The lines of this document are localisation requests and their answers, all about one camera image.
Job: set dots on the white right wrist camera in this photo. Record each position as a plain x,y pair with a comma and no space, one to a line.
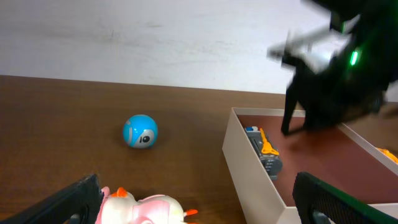
314,48

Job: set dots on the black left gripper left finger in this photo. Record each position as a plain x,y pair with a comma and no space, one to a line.
82,198

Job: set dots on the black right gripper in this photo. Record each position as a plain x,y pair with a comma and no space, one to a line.
353,85

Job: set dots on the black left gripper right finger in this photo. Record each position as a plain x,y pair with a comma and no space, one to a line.
319,202

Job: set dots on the grey orange toy car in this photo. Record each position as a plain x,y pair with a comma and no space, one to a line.
268,155

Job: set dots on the blue ball toy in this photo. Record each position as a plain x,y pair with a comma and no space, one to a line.
140,131

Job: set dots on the white cardboard box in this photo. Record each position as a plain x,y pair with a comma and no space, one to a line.
337,156

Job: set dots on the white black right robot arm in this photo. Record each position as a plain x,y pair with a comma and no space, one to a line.
377,18

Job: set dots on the white pink duck toy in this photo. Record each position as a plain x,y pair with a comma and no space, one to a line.
121,207

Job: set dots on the yellow round fan toy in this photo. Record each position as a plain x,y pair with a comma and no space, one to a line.
390,155

